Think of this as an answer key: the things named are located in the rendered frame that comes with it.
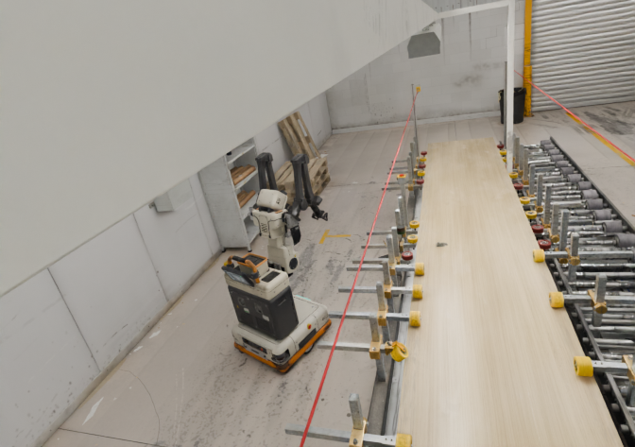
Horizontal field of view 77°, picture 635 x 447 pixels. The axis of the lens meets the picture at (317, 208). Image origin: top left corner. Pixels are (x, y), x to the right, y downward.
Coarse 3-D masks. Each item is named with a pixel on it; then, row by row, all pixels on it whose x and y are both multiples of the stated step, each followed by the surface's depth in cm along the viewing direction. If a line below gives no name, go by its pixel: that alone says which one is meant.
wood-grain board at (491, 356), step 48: (432, 144) 532; (480, 144) 495; (432, 192) 384; (480, 192) 365; (432, 240) 301; (480, 240) 289; (528, 240) 278; (432, 288) 247; (480, 288) 239; (528, 288) 232; (432, 336) 210; (480, 336) 204; (528, 336) 198; (576, 336) 193; (432, 384) 183; (480, 384) 178; (528, 384) 174; (576, 384) 170; (432, 432) 162; (480, 432) 158; (528, 432) 155; (576, 432) 151
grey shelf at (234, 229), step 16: (224, 160) 486; (240, 160) 582; (208, 176) 502; (224, 176) 495; (256, 176) 586; (208, 192) 512; (224, 192) 506; (256, 192) 598; (224, 208) 516; (224, 224) 527; (240, 224) 594; (224, 240) 539; (240, 240) 531
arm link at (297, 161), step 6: (300, 156) 313; (294, 162) 311; (300, 162) 312; (294, 168) 313; (300, 168) 315; (294, 174) 315; (300, 174) 316; (294, 180) 317; (300, 180) 317; (300, 186) 318; (300, 192) 318; (294, 198) 323; (300, 198) 318; (300, 204) 318; (306, 204) 322
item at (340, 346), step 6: (318, 342) 213; (324, 342) 212; (330, 342) 211; (336, 342) 210; (342, 342) 209; (348, 342) 209; (318, 348) 212; (324, 348) 211; (330, 348) 210; (336, 348) 209; (342, 348) 208; (348, 348) 206; (354, 348) 205; (360, 348) 204; (366, 348) 203; (384, 348) 200
